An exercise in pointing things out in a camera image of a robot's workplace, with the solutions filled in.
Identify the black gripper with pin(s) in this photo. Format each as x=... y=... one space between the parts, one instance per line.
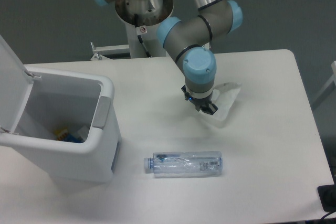
x=203 y=104

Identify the white plastic wrapper bag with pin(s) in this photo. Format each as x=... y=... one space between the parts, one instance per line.
x=224 y=96

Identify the clear plastic water bottle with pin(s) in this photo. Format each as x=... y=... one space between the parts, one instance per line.
x=184 y=164

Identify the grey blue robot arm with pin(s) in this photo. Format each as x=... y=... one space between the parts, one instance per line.
x=188 y=43

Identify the white trash can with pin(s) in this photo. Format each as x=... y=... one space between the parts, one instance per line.
x=62 y=121

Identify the white trash can lid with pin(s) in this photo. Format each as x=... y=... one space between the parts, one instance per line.
x=16 y=86

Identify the white furniture leg at right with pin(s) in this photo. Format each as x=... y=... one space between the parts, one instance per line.
x=324 y=91

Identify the black device at table edge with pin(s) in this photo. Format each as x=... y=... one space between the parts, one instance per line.
x=327 y=197

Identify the white metal base frame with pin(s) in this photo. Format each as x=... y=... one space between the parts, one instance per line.
x=113 y=50

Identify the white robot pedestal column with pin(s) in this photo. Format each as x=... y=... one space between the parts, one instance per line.
x=139 y=15

